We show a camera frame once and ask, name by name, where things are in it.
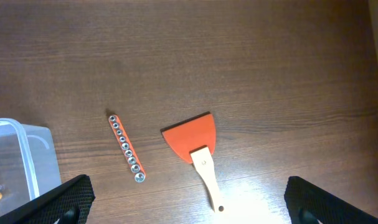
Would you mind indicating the clear plastic container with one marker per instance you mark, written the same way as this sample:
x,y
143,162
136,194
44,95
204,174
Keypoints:
x,y
28,163

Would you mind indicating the orange socket rail with sockets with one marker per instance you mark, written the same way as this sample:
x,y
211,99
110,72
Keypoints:
x,y
127,148

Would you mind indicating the orange scraper with wooden handle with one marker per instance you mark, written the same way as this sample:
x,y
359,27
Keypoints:
x,y
193,140

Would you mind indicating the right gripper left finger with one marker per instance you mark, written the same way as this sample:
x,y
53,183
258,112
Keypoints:
x,y
68,203

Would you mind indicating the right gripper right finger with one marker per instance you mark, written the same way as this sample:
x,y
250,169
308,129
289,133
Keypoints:
x,y
307,203

